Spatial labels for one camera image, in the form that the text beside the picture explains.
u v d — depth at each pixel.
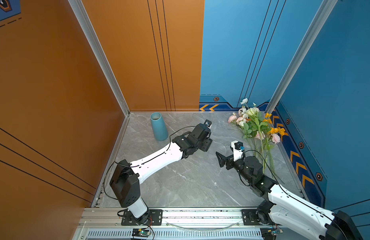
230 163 0.69
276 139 0.99
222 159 0.69
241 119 1.09
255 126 1.02
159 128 0.96
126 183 0.42
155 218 0.74
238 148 0.65
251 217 0.72
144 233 0.70
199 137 0.59
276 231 0.70
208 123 0.69
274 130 1.02
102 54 0.87
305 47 0.83
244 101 1.07
